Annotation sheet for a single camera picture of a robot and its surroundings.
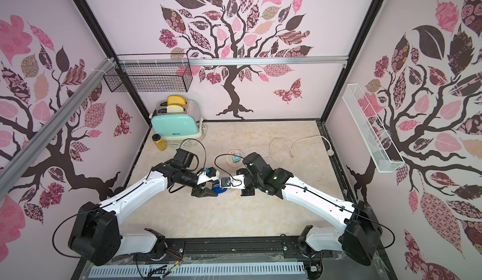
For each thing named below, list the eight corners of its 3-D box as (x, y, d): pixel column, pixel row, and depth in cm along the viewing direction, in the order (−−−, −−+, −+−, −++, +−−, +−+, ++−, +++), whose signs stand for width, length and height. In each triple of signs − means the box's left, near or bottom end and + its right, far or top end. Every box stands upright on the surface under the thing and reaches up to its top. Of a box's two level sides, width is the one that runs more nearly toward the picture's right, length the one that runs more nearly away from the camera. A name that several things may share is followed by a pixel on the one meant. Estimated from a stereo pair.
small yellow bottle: (156, 147, 110) (150, 136, 103) (162, 142, 112) (156, 132, 105) (162, 151, 108) (156, 141, 101) (168, 146, 110) (162, 136, 103)
